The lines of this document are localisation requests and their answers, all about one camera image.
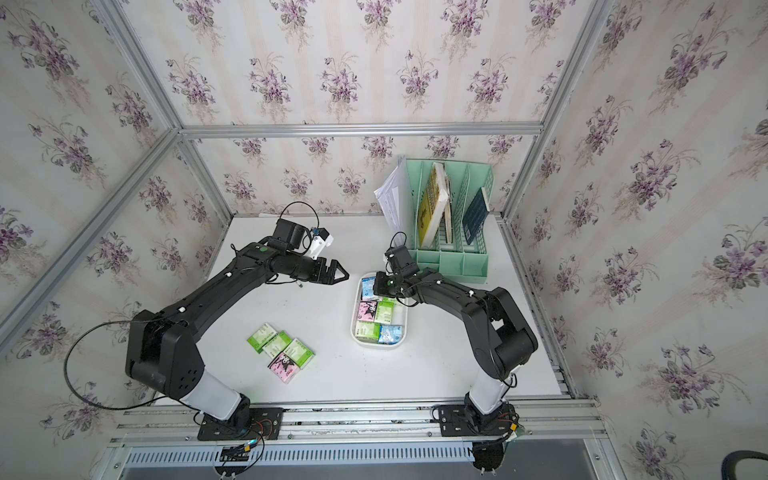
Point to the dark blue notebook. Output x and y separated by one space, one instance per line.
475 215

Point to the thin book in organizer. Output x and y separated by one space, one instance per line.
447 217

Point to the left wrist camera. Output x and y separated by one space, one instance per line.
320 239

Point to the pink tissue pack bottom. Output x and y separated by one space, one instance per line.
284 368

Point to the aluminium mounting rail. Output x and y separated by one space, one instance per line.
325 422

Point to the pink tissue pack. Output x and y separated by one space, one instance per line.
284 368
367 311

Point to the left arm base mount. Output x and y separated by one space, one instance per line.
246 423

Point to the aluminium frame profiles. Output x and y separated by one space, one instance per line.
76 118

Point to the white plastic storage box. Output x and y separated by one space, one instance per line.
400 318

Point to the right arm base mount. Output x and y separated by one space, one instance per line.
480 420

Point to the green plastic file organizer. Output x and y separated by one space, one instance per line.
450 252

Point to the blue tissue pack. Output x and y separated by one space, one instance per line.
390 334
367 289

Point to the white paper stack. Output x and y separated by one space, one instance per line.
394 198

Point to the green tissue pack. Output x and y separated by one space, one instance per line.
385 312
277 344
366 331
299 353
263 335

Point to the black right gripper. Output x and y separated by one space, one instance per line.
378 286

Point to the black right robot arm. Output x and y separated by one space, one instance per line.
500 337

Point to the yellow book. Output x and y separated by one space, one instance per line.
432 204

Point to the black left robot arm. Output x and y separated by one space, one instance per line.
162 350

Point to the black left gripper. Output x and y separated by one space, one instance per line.
328 276

